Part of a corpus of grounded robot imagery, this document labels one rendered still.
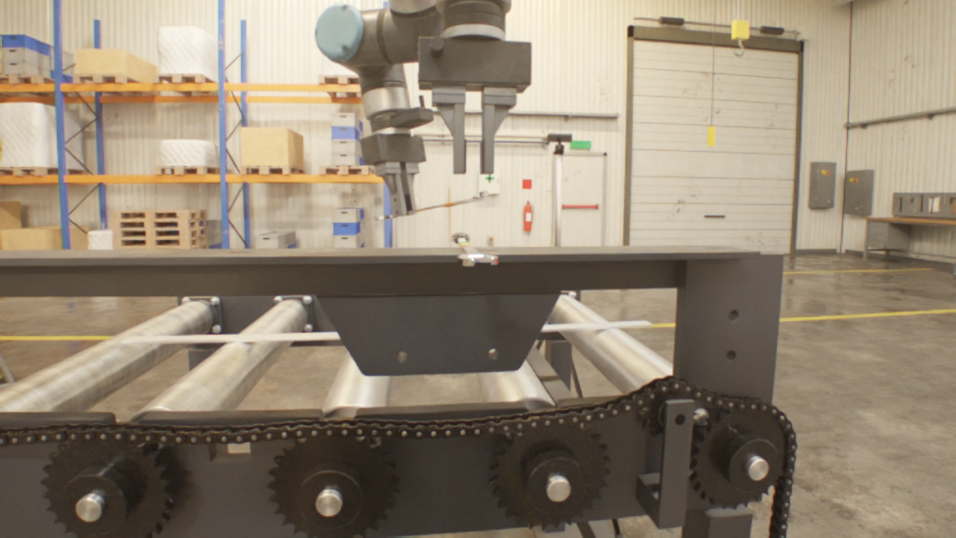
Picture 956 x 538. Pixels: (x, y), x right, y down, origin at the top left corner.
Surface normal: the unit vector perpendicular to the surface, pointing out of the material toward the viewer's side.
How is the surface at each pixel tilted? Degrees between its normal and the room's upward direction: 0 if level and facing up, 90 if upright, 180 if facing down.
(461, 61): 90
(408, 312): 90
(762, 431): 90
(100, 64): 90
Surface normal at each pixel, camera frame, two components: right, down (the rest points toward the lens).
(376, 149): -0.53, 0.12
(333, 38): -0.30, 0.07
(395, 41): -0.21, 0.54
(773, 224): 0.12, 0.09
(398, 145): 0.83, -0.12
